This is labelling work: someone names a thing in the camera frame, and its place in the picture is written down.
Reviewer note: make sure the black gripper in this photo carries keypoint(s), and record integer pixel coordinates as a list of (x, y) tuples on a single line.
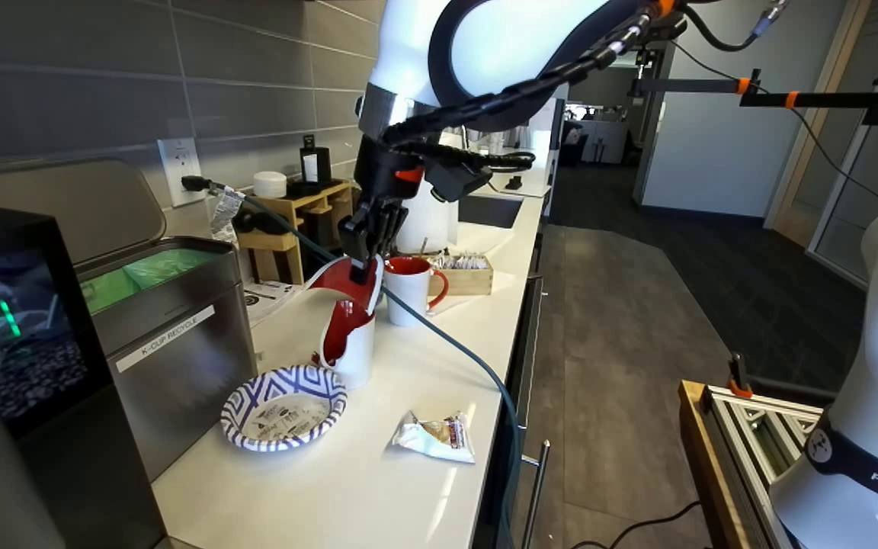
[(382, 178)]

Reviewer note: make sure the broken mug piece red inside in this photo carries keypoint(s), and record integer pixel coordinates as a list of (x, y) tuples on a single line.
[(349, 308)]

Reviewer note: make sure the red and white mug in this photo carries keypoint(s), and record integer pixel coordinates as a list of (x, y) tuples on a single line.
[(410, 295)]

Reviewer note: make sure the dark counter cabinet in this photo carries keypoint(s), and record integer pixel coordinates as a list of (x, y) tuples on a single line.
[(530, 406)]

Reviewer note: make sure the wooden box of sugar packets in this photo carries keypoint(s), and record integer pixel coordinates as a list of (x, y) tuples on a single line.
[(469, 279)]

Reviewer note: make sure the white pepper packet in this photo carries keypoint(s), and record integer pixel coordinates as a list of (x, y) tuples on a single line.
[(271, 295)]

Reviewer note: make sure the small white jar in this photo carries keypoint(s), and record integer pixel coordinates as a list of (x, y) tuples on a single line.
[(269, 184)]

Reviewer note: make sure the blue vertical pole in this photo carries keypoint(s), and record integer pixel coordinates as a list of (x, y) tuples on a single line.
[(457, 352)]

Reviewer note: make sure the blue patterned paper plate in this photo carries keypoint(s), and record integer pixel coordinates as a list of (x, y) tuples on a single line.
[(288, 414)]

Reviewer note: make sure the crumpled snack wrapper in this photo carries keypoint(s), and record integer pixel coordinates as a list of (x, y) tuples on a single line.
[(425, 444)]

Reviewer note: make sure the black monitor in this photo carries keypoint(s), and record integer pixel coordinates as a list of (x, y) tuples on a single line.
[(84, 478)]

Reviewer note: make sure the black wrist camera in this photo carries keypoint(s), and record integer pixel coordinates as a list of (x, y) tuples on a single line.
[(457, 173)]

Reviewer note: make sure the white wall outlet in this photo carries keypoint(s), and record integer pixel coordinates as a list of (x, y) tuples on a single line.
[(178, 157)]

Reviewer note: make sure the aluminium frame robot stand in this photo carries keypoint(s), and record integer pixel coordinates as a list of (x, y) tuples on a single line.
[(755, 436)]

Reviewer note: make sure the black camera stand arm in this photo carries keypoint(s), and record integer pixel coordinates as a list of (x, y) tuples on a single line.
[(835, 99)]

